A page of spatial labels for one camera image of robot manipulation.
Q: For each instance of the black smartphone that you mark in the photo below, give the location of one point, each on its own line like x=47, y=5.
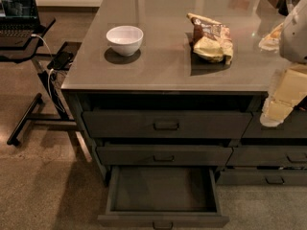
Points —
x=61, y=61

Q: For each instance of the drawer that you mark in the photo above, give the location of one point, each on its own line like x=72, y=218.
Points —
x=295, y=126
x=263, y=177
x=163, y=155
x=162, y=198
x=165, y=124
x=271, y=156

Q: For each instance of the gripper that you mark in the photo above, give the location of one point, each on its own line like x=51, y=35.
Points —
x=295, y=37

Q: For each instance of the white ceramic bowl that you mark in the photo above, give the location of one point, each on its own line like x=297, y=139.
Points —
x=125, y=40

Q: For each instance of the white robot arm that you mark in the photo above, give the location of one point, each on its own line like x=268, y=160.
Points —
x=290, y=37

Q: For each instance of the brown yellow chip bag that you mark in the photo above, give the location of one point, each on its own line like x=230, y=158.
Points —
x=211, y=39

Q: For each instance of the grey kitchen island counter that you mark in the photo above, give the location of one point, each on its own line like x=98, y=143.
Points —
x=165, y=74

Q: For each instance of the black laptop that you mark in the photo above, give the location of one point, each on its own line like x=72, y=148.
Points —
x=18, y=21

